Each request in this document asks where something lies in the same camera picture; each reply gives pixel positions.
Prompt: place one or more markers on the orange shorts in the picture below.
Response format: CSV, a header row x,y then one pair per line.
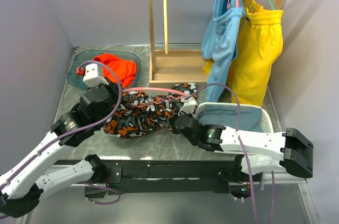
x,y
125,70

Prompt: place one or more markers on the camouflage patterned shorts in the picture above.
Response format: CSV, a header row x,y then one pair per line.
x,y
140,114

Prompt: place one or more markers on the grey-blue cloth in basket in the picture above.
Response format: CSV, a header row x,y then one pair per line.
x,y
227,116

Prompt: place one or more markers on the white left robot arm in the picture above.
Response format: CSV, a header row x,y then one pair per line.
x,y
25,185

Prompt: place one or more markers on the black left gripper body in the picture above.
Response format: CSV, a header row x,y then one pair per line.
x,y
113,98

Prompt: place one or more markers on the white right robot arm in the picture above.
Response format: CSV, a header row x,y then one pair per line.
x,y
261,152

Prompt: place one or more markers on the light blue shorts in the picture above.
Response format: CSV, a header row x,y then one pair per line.
x,y
219,44

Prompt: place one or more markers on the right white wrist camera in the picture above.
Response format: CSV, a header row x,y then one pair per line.
x,y
188,106

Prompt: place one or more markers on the wooden clothes rack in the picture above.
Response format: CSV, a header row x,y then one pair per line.
x,y
169,67

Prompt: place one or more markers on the yellow hanger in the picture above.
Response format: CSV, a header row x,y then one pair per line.
x,y
165,14

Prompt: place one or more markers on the yellow shorts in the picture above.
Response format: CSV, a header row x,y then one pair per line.
x,y
259,44

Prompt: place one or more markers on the white laundry basket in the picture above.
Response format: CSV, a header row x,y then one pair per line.
x,y
265,121

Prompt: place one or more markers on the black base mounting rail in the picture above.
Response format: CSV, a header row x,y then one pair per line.
x,y
147,176

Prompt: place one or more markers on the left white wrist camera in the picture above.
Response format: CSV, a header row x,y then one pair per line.
x,y
92,75

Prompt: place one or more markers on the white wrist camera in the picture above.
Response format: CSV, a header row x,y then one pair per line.
x,y
188,106
92,75

